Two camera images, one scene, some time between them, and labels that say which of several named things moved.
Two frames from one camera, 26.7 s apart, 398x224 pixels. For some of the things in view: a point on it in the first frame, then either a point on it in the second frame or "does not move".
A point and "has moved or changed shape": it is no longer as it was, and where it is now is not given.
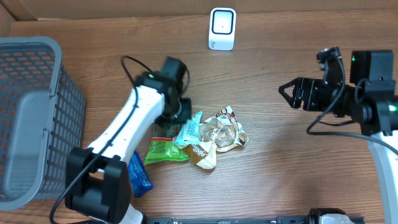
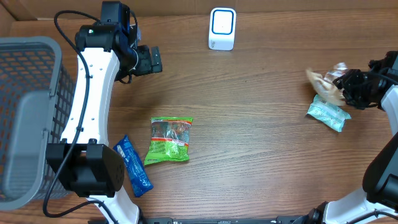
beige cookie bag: x=219 y=133 has moved or changed shape
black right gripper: x=303 y=86 -> x=346 y=80
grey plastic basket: x=42 y=119 does not move
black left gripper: x=187 y=113 -> x=147 y=66
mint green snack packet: x=188 y=133 -> x=332 y=115
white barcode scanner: x=222 y=28 does not move
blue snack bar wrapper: x=138 y=178 does not move
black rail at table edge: x=280 y=219 does not move
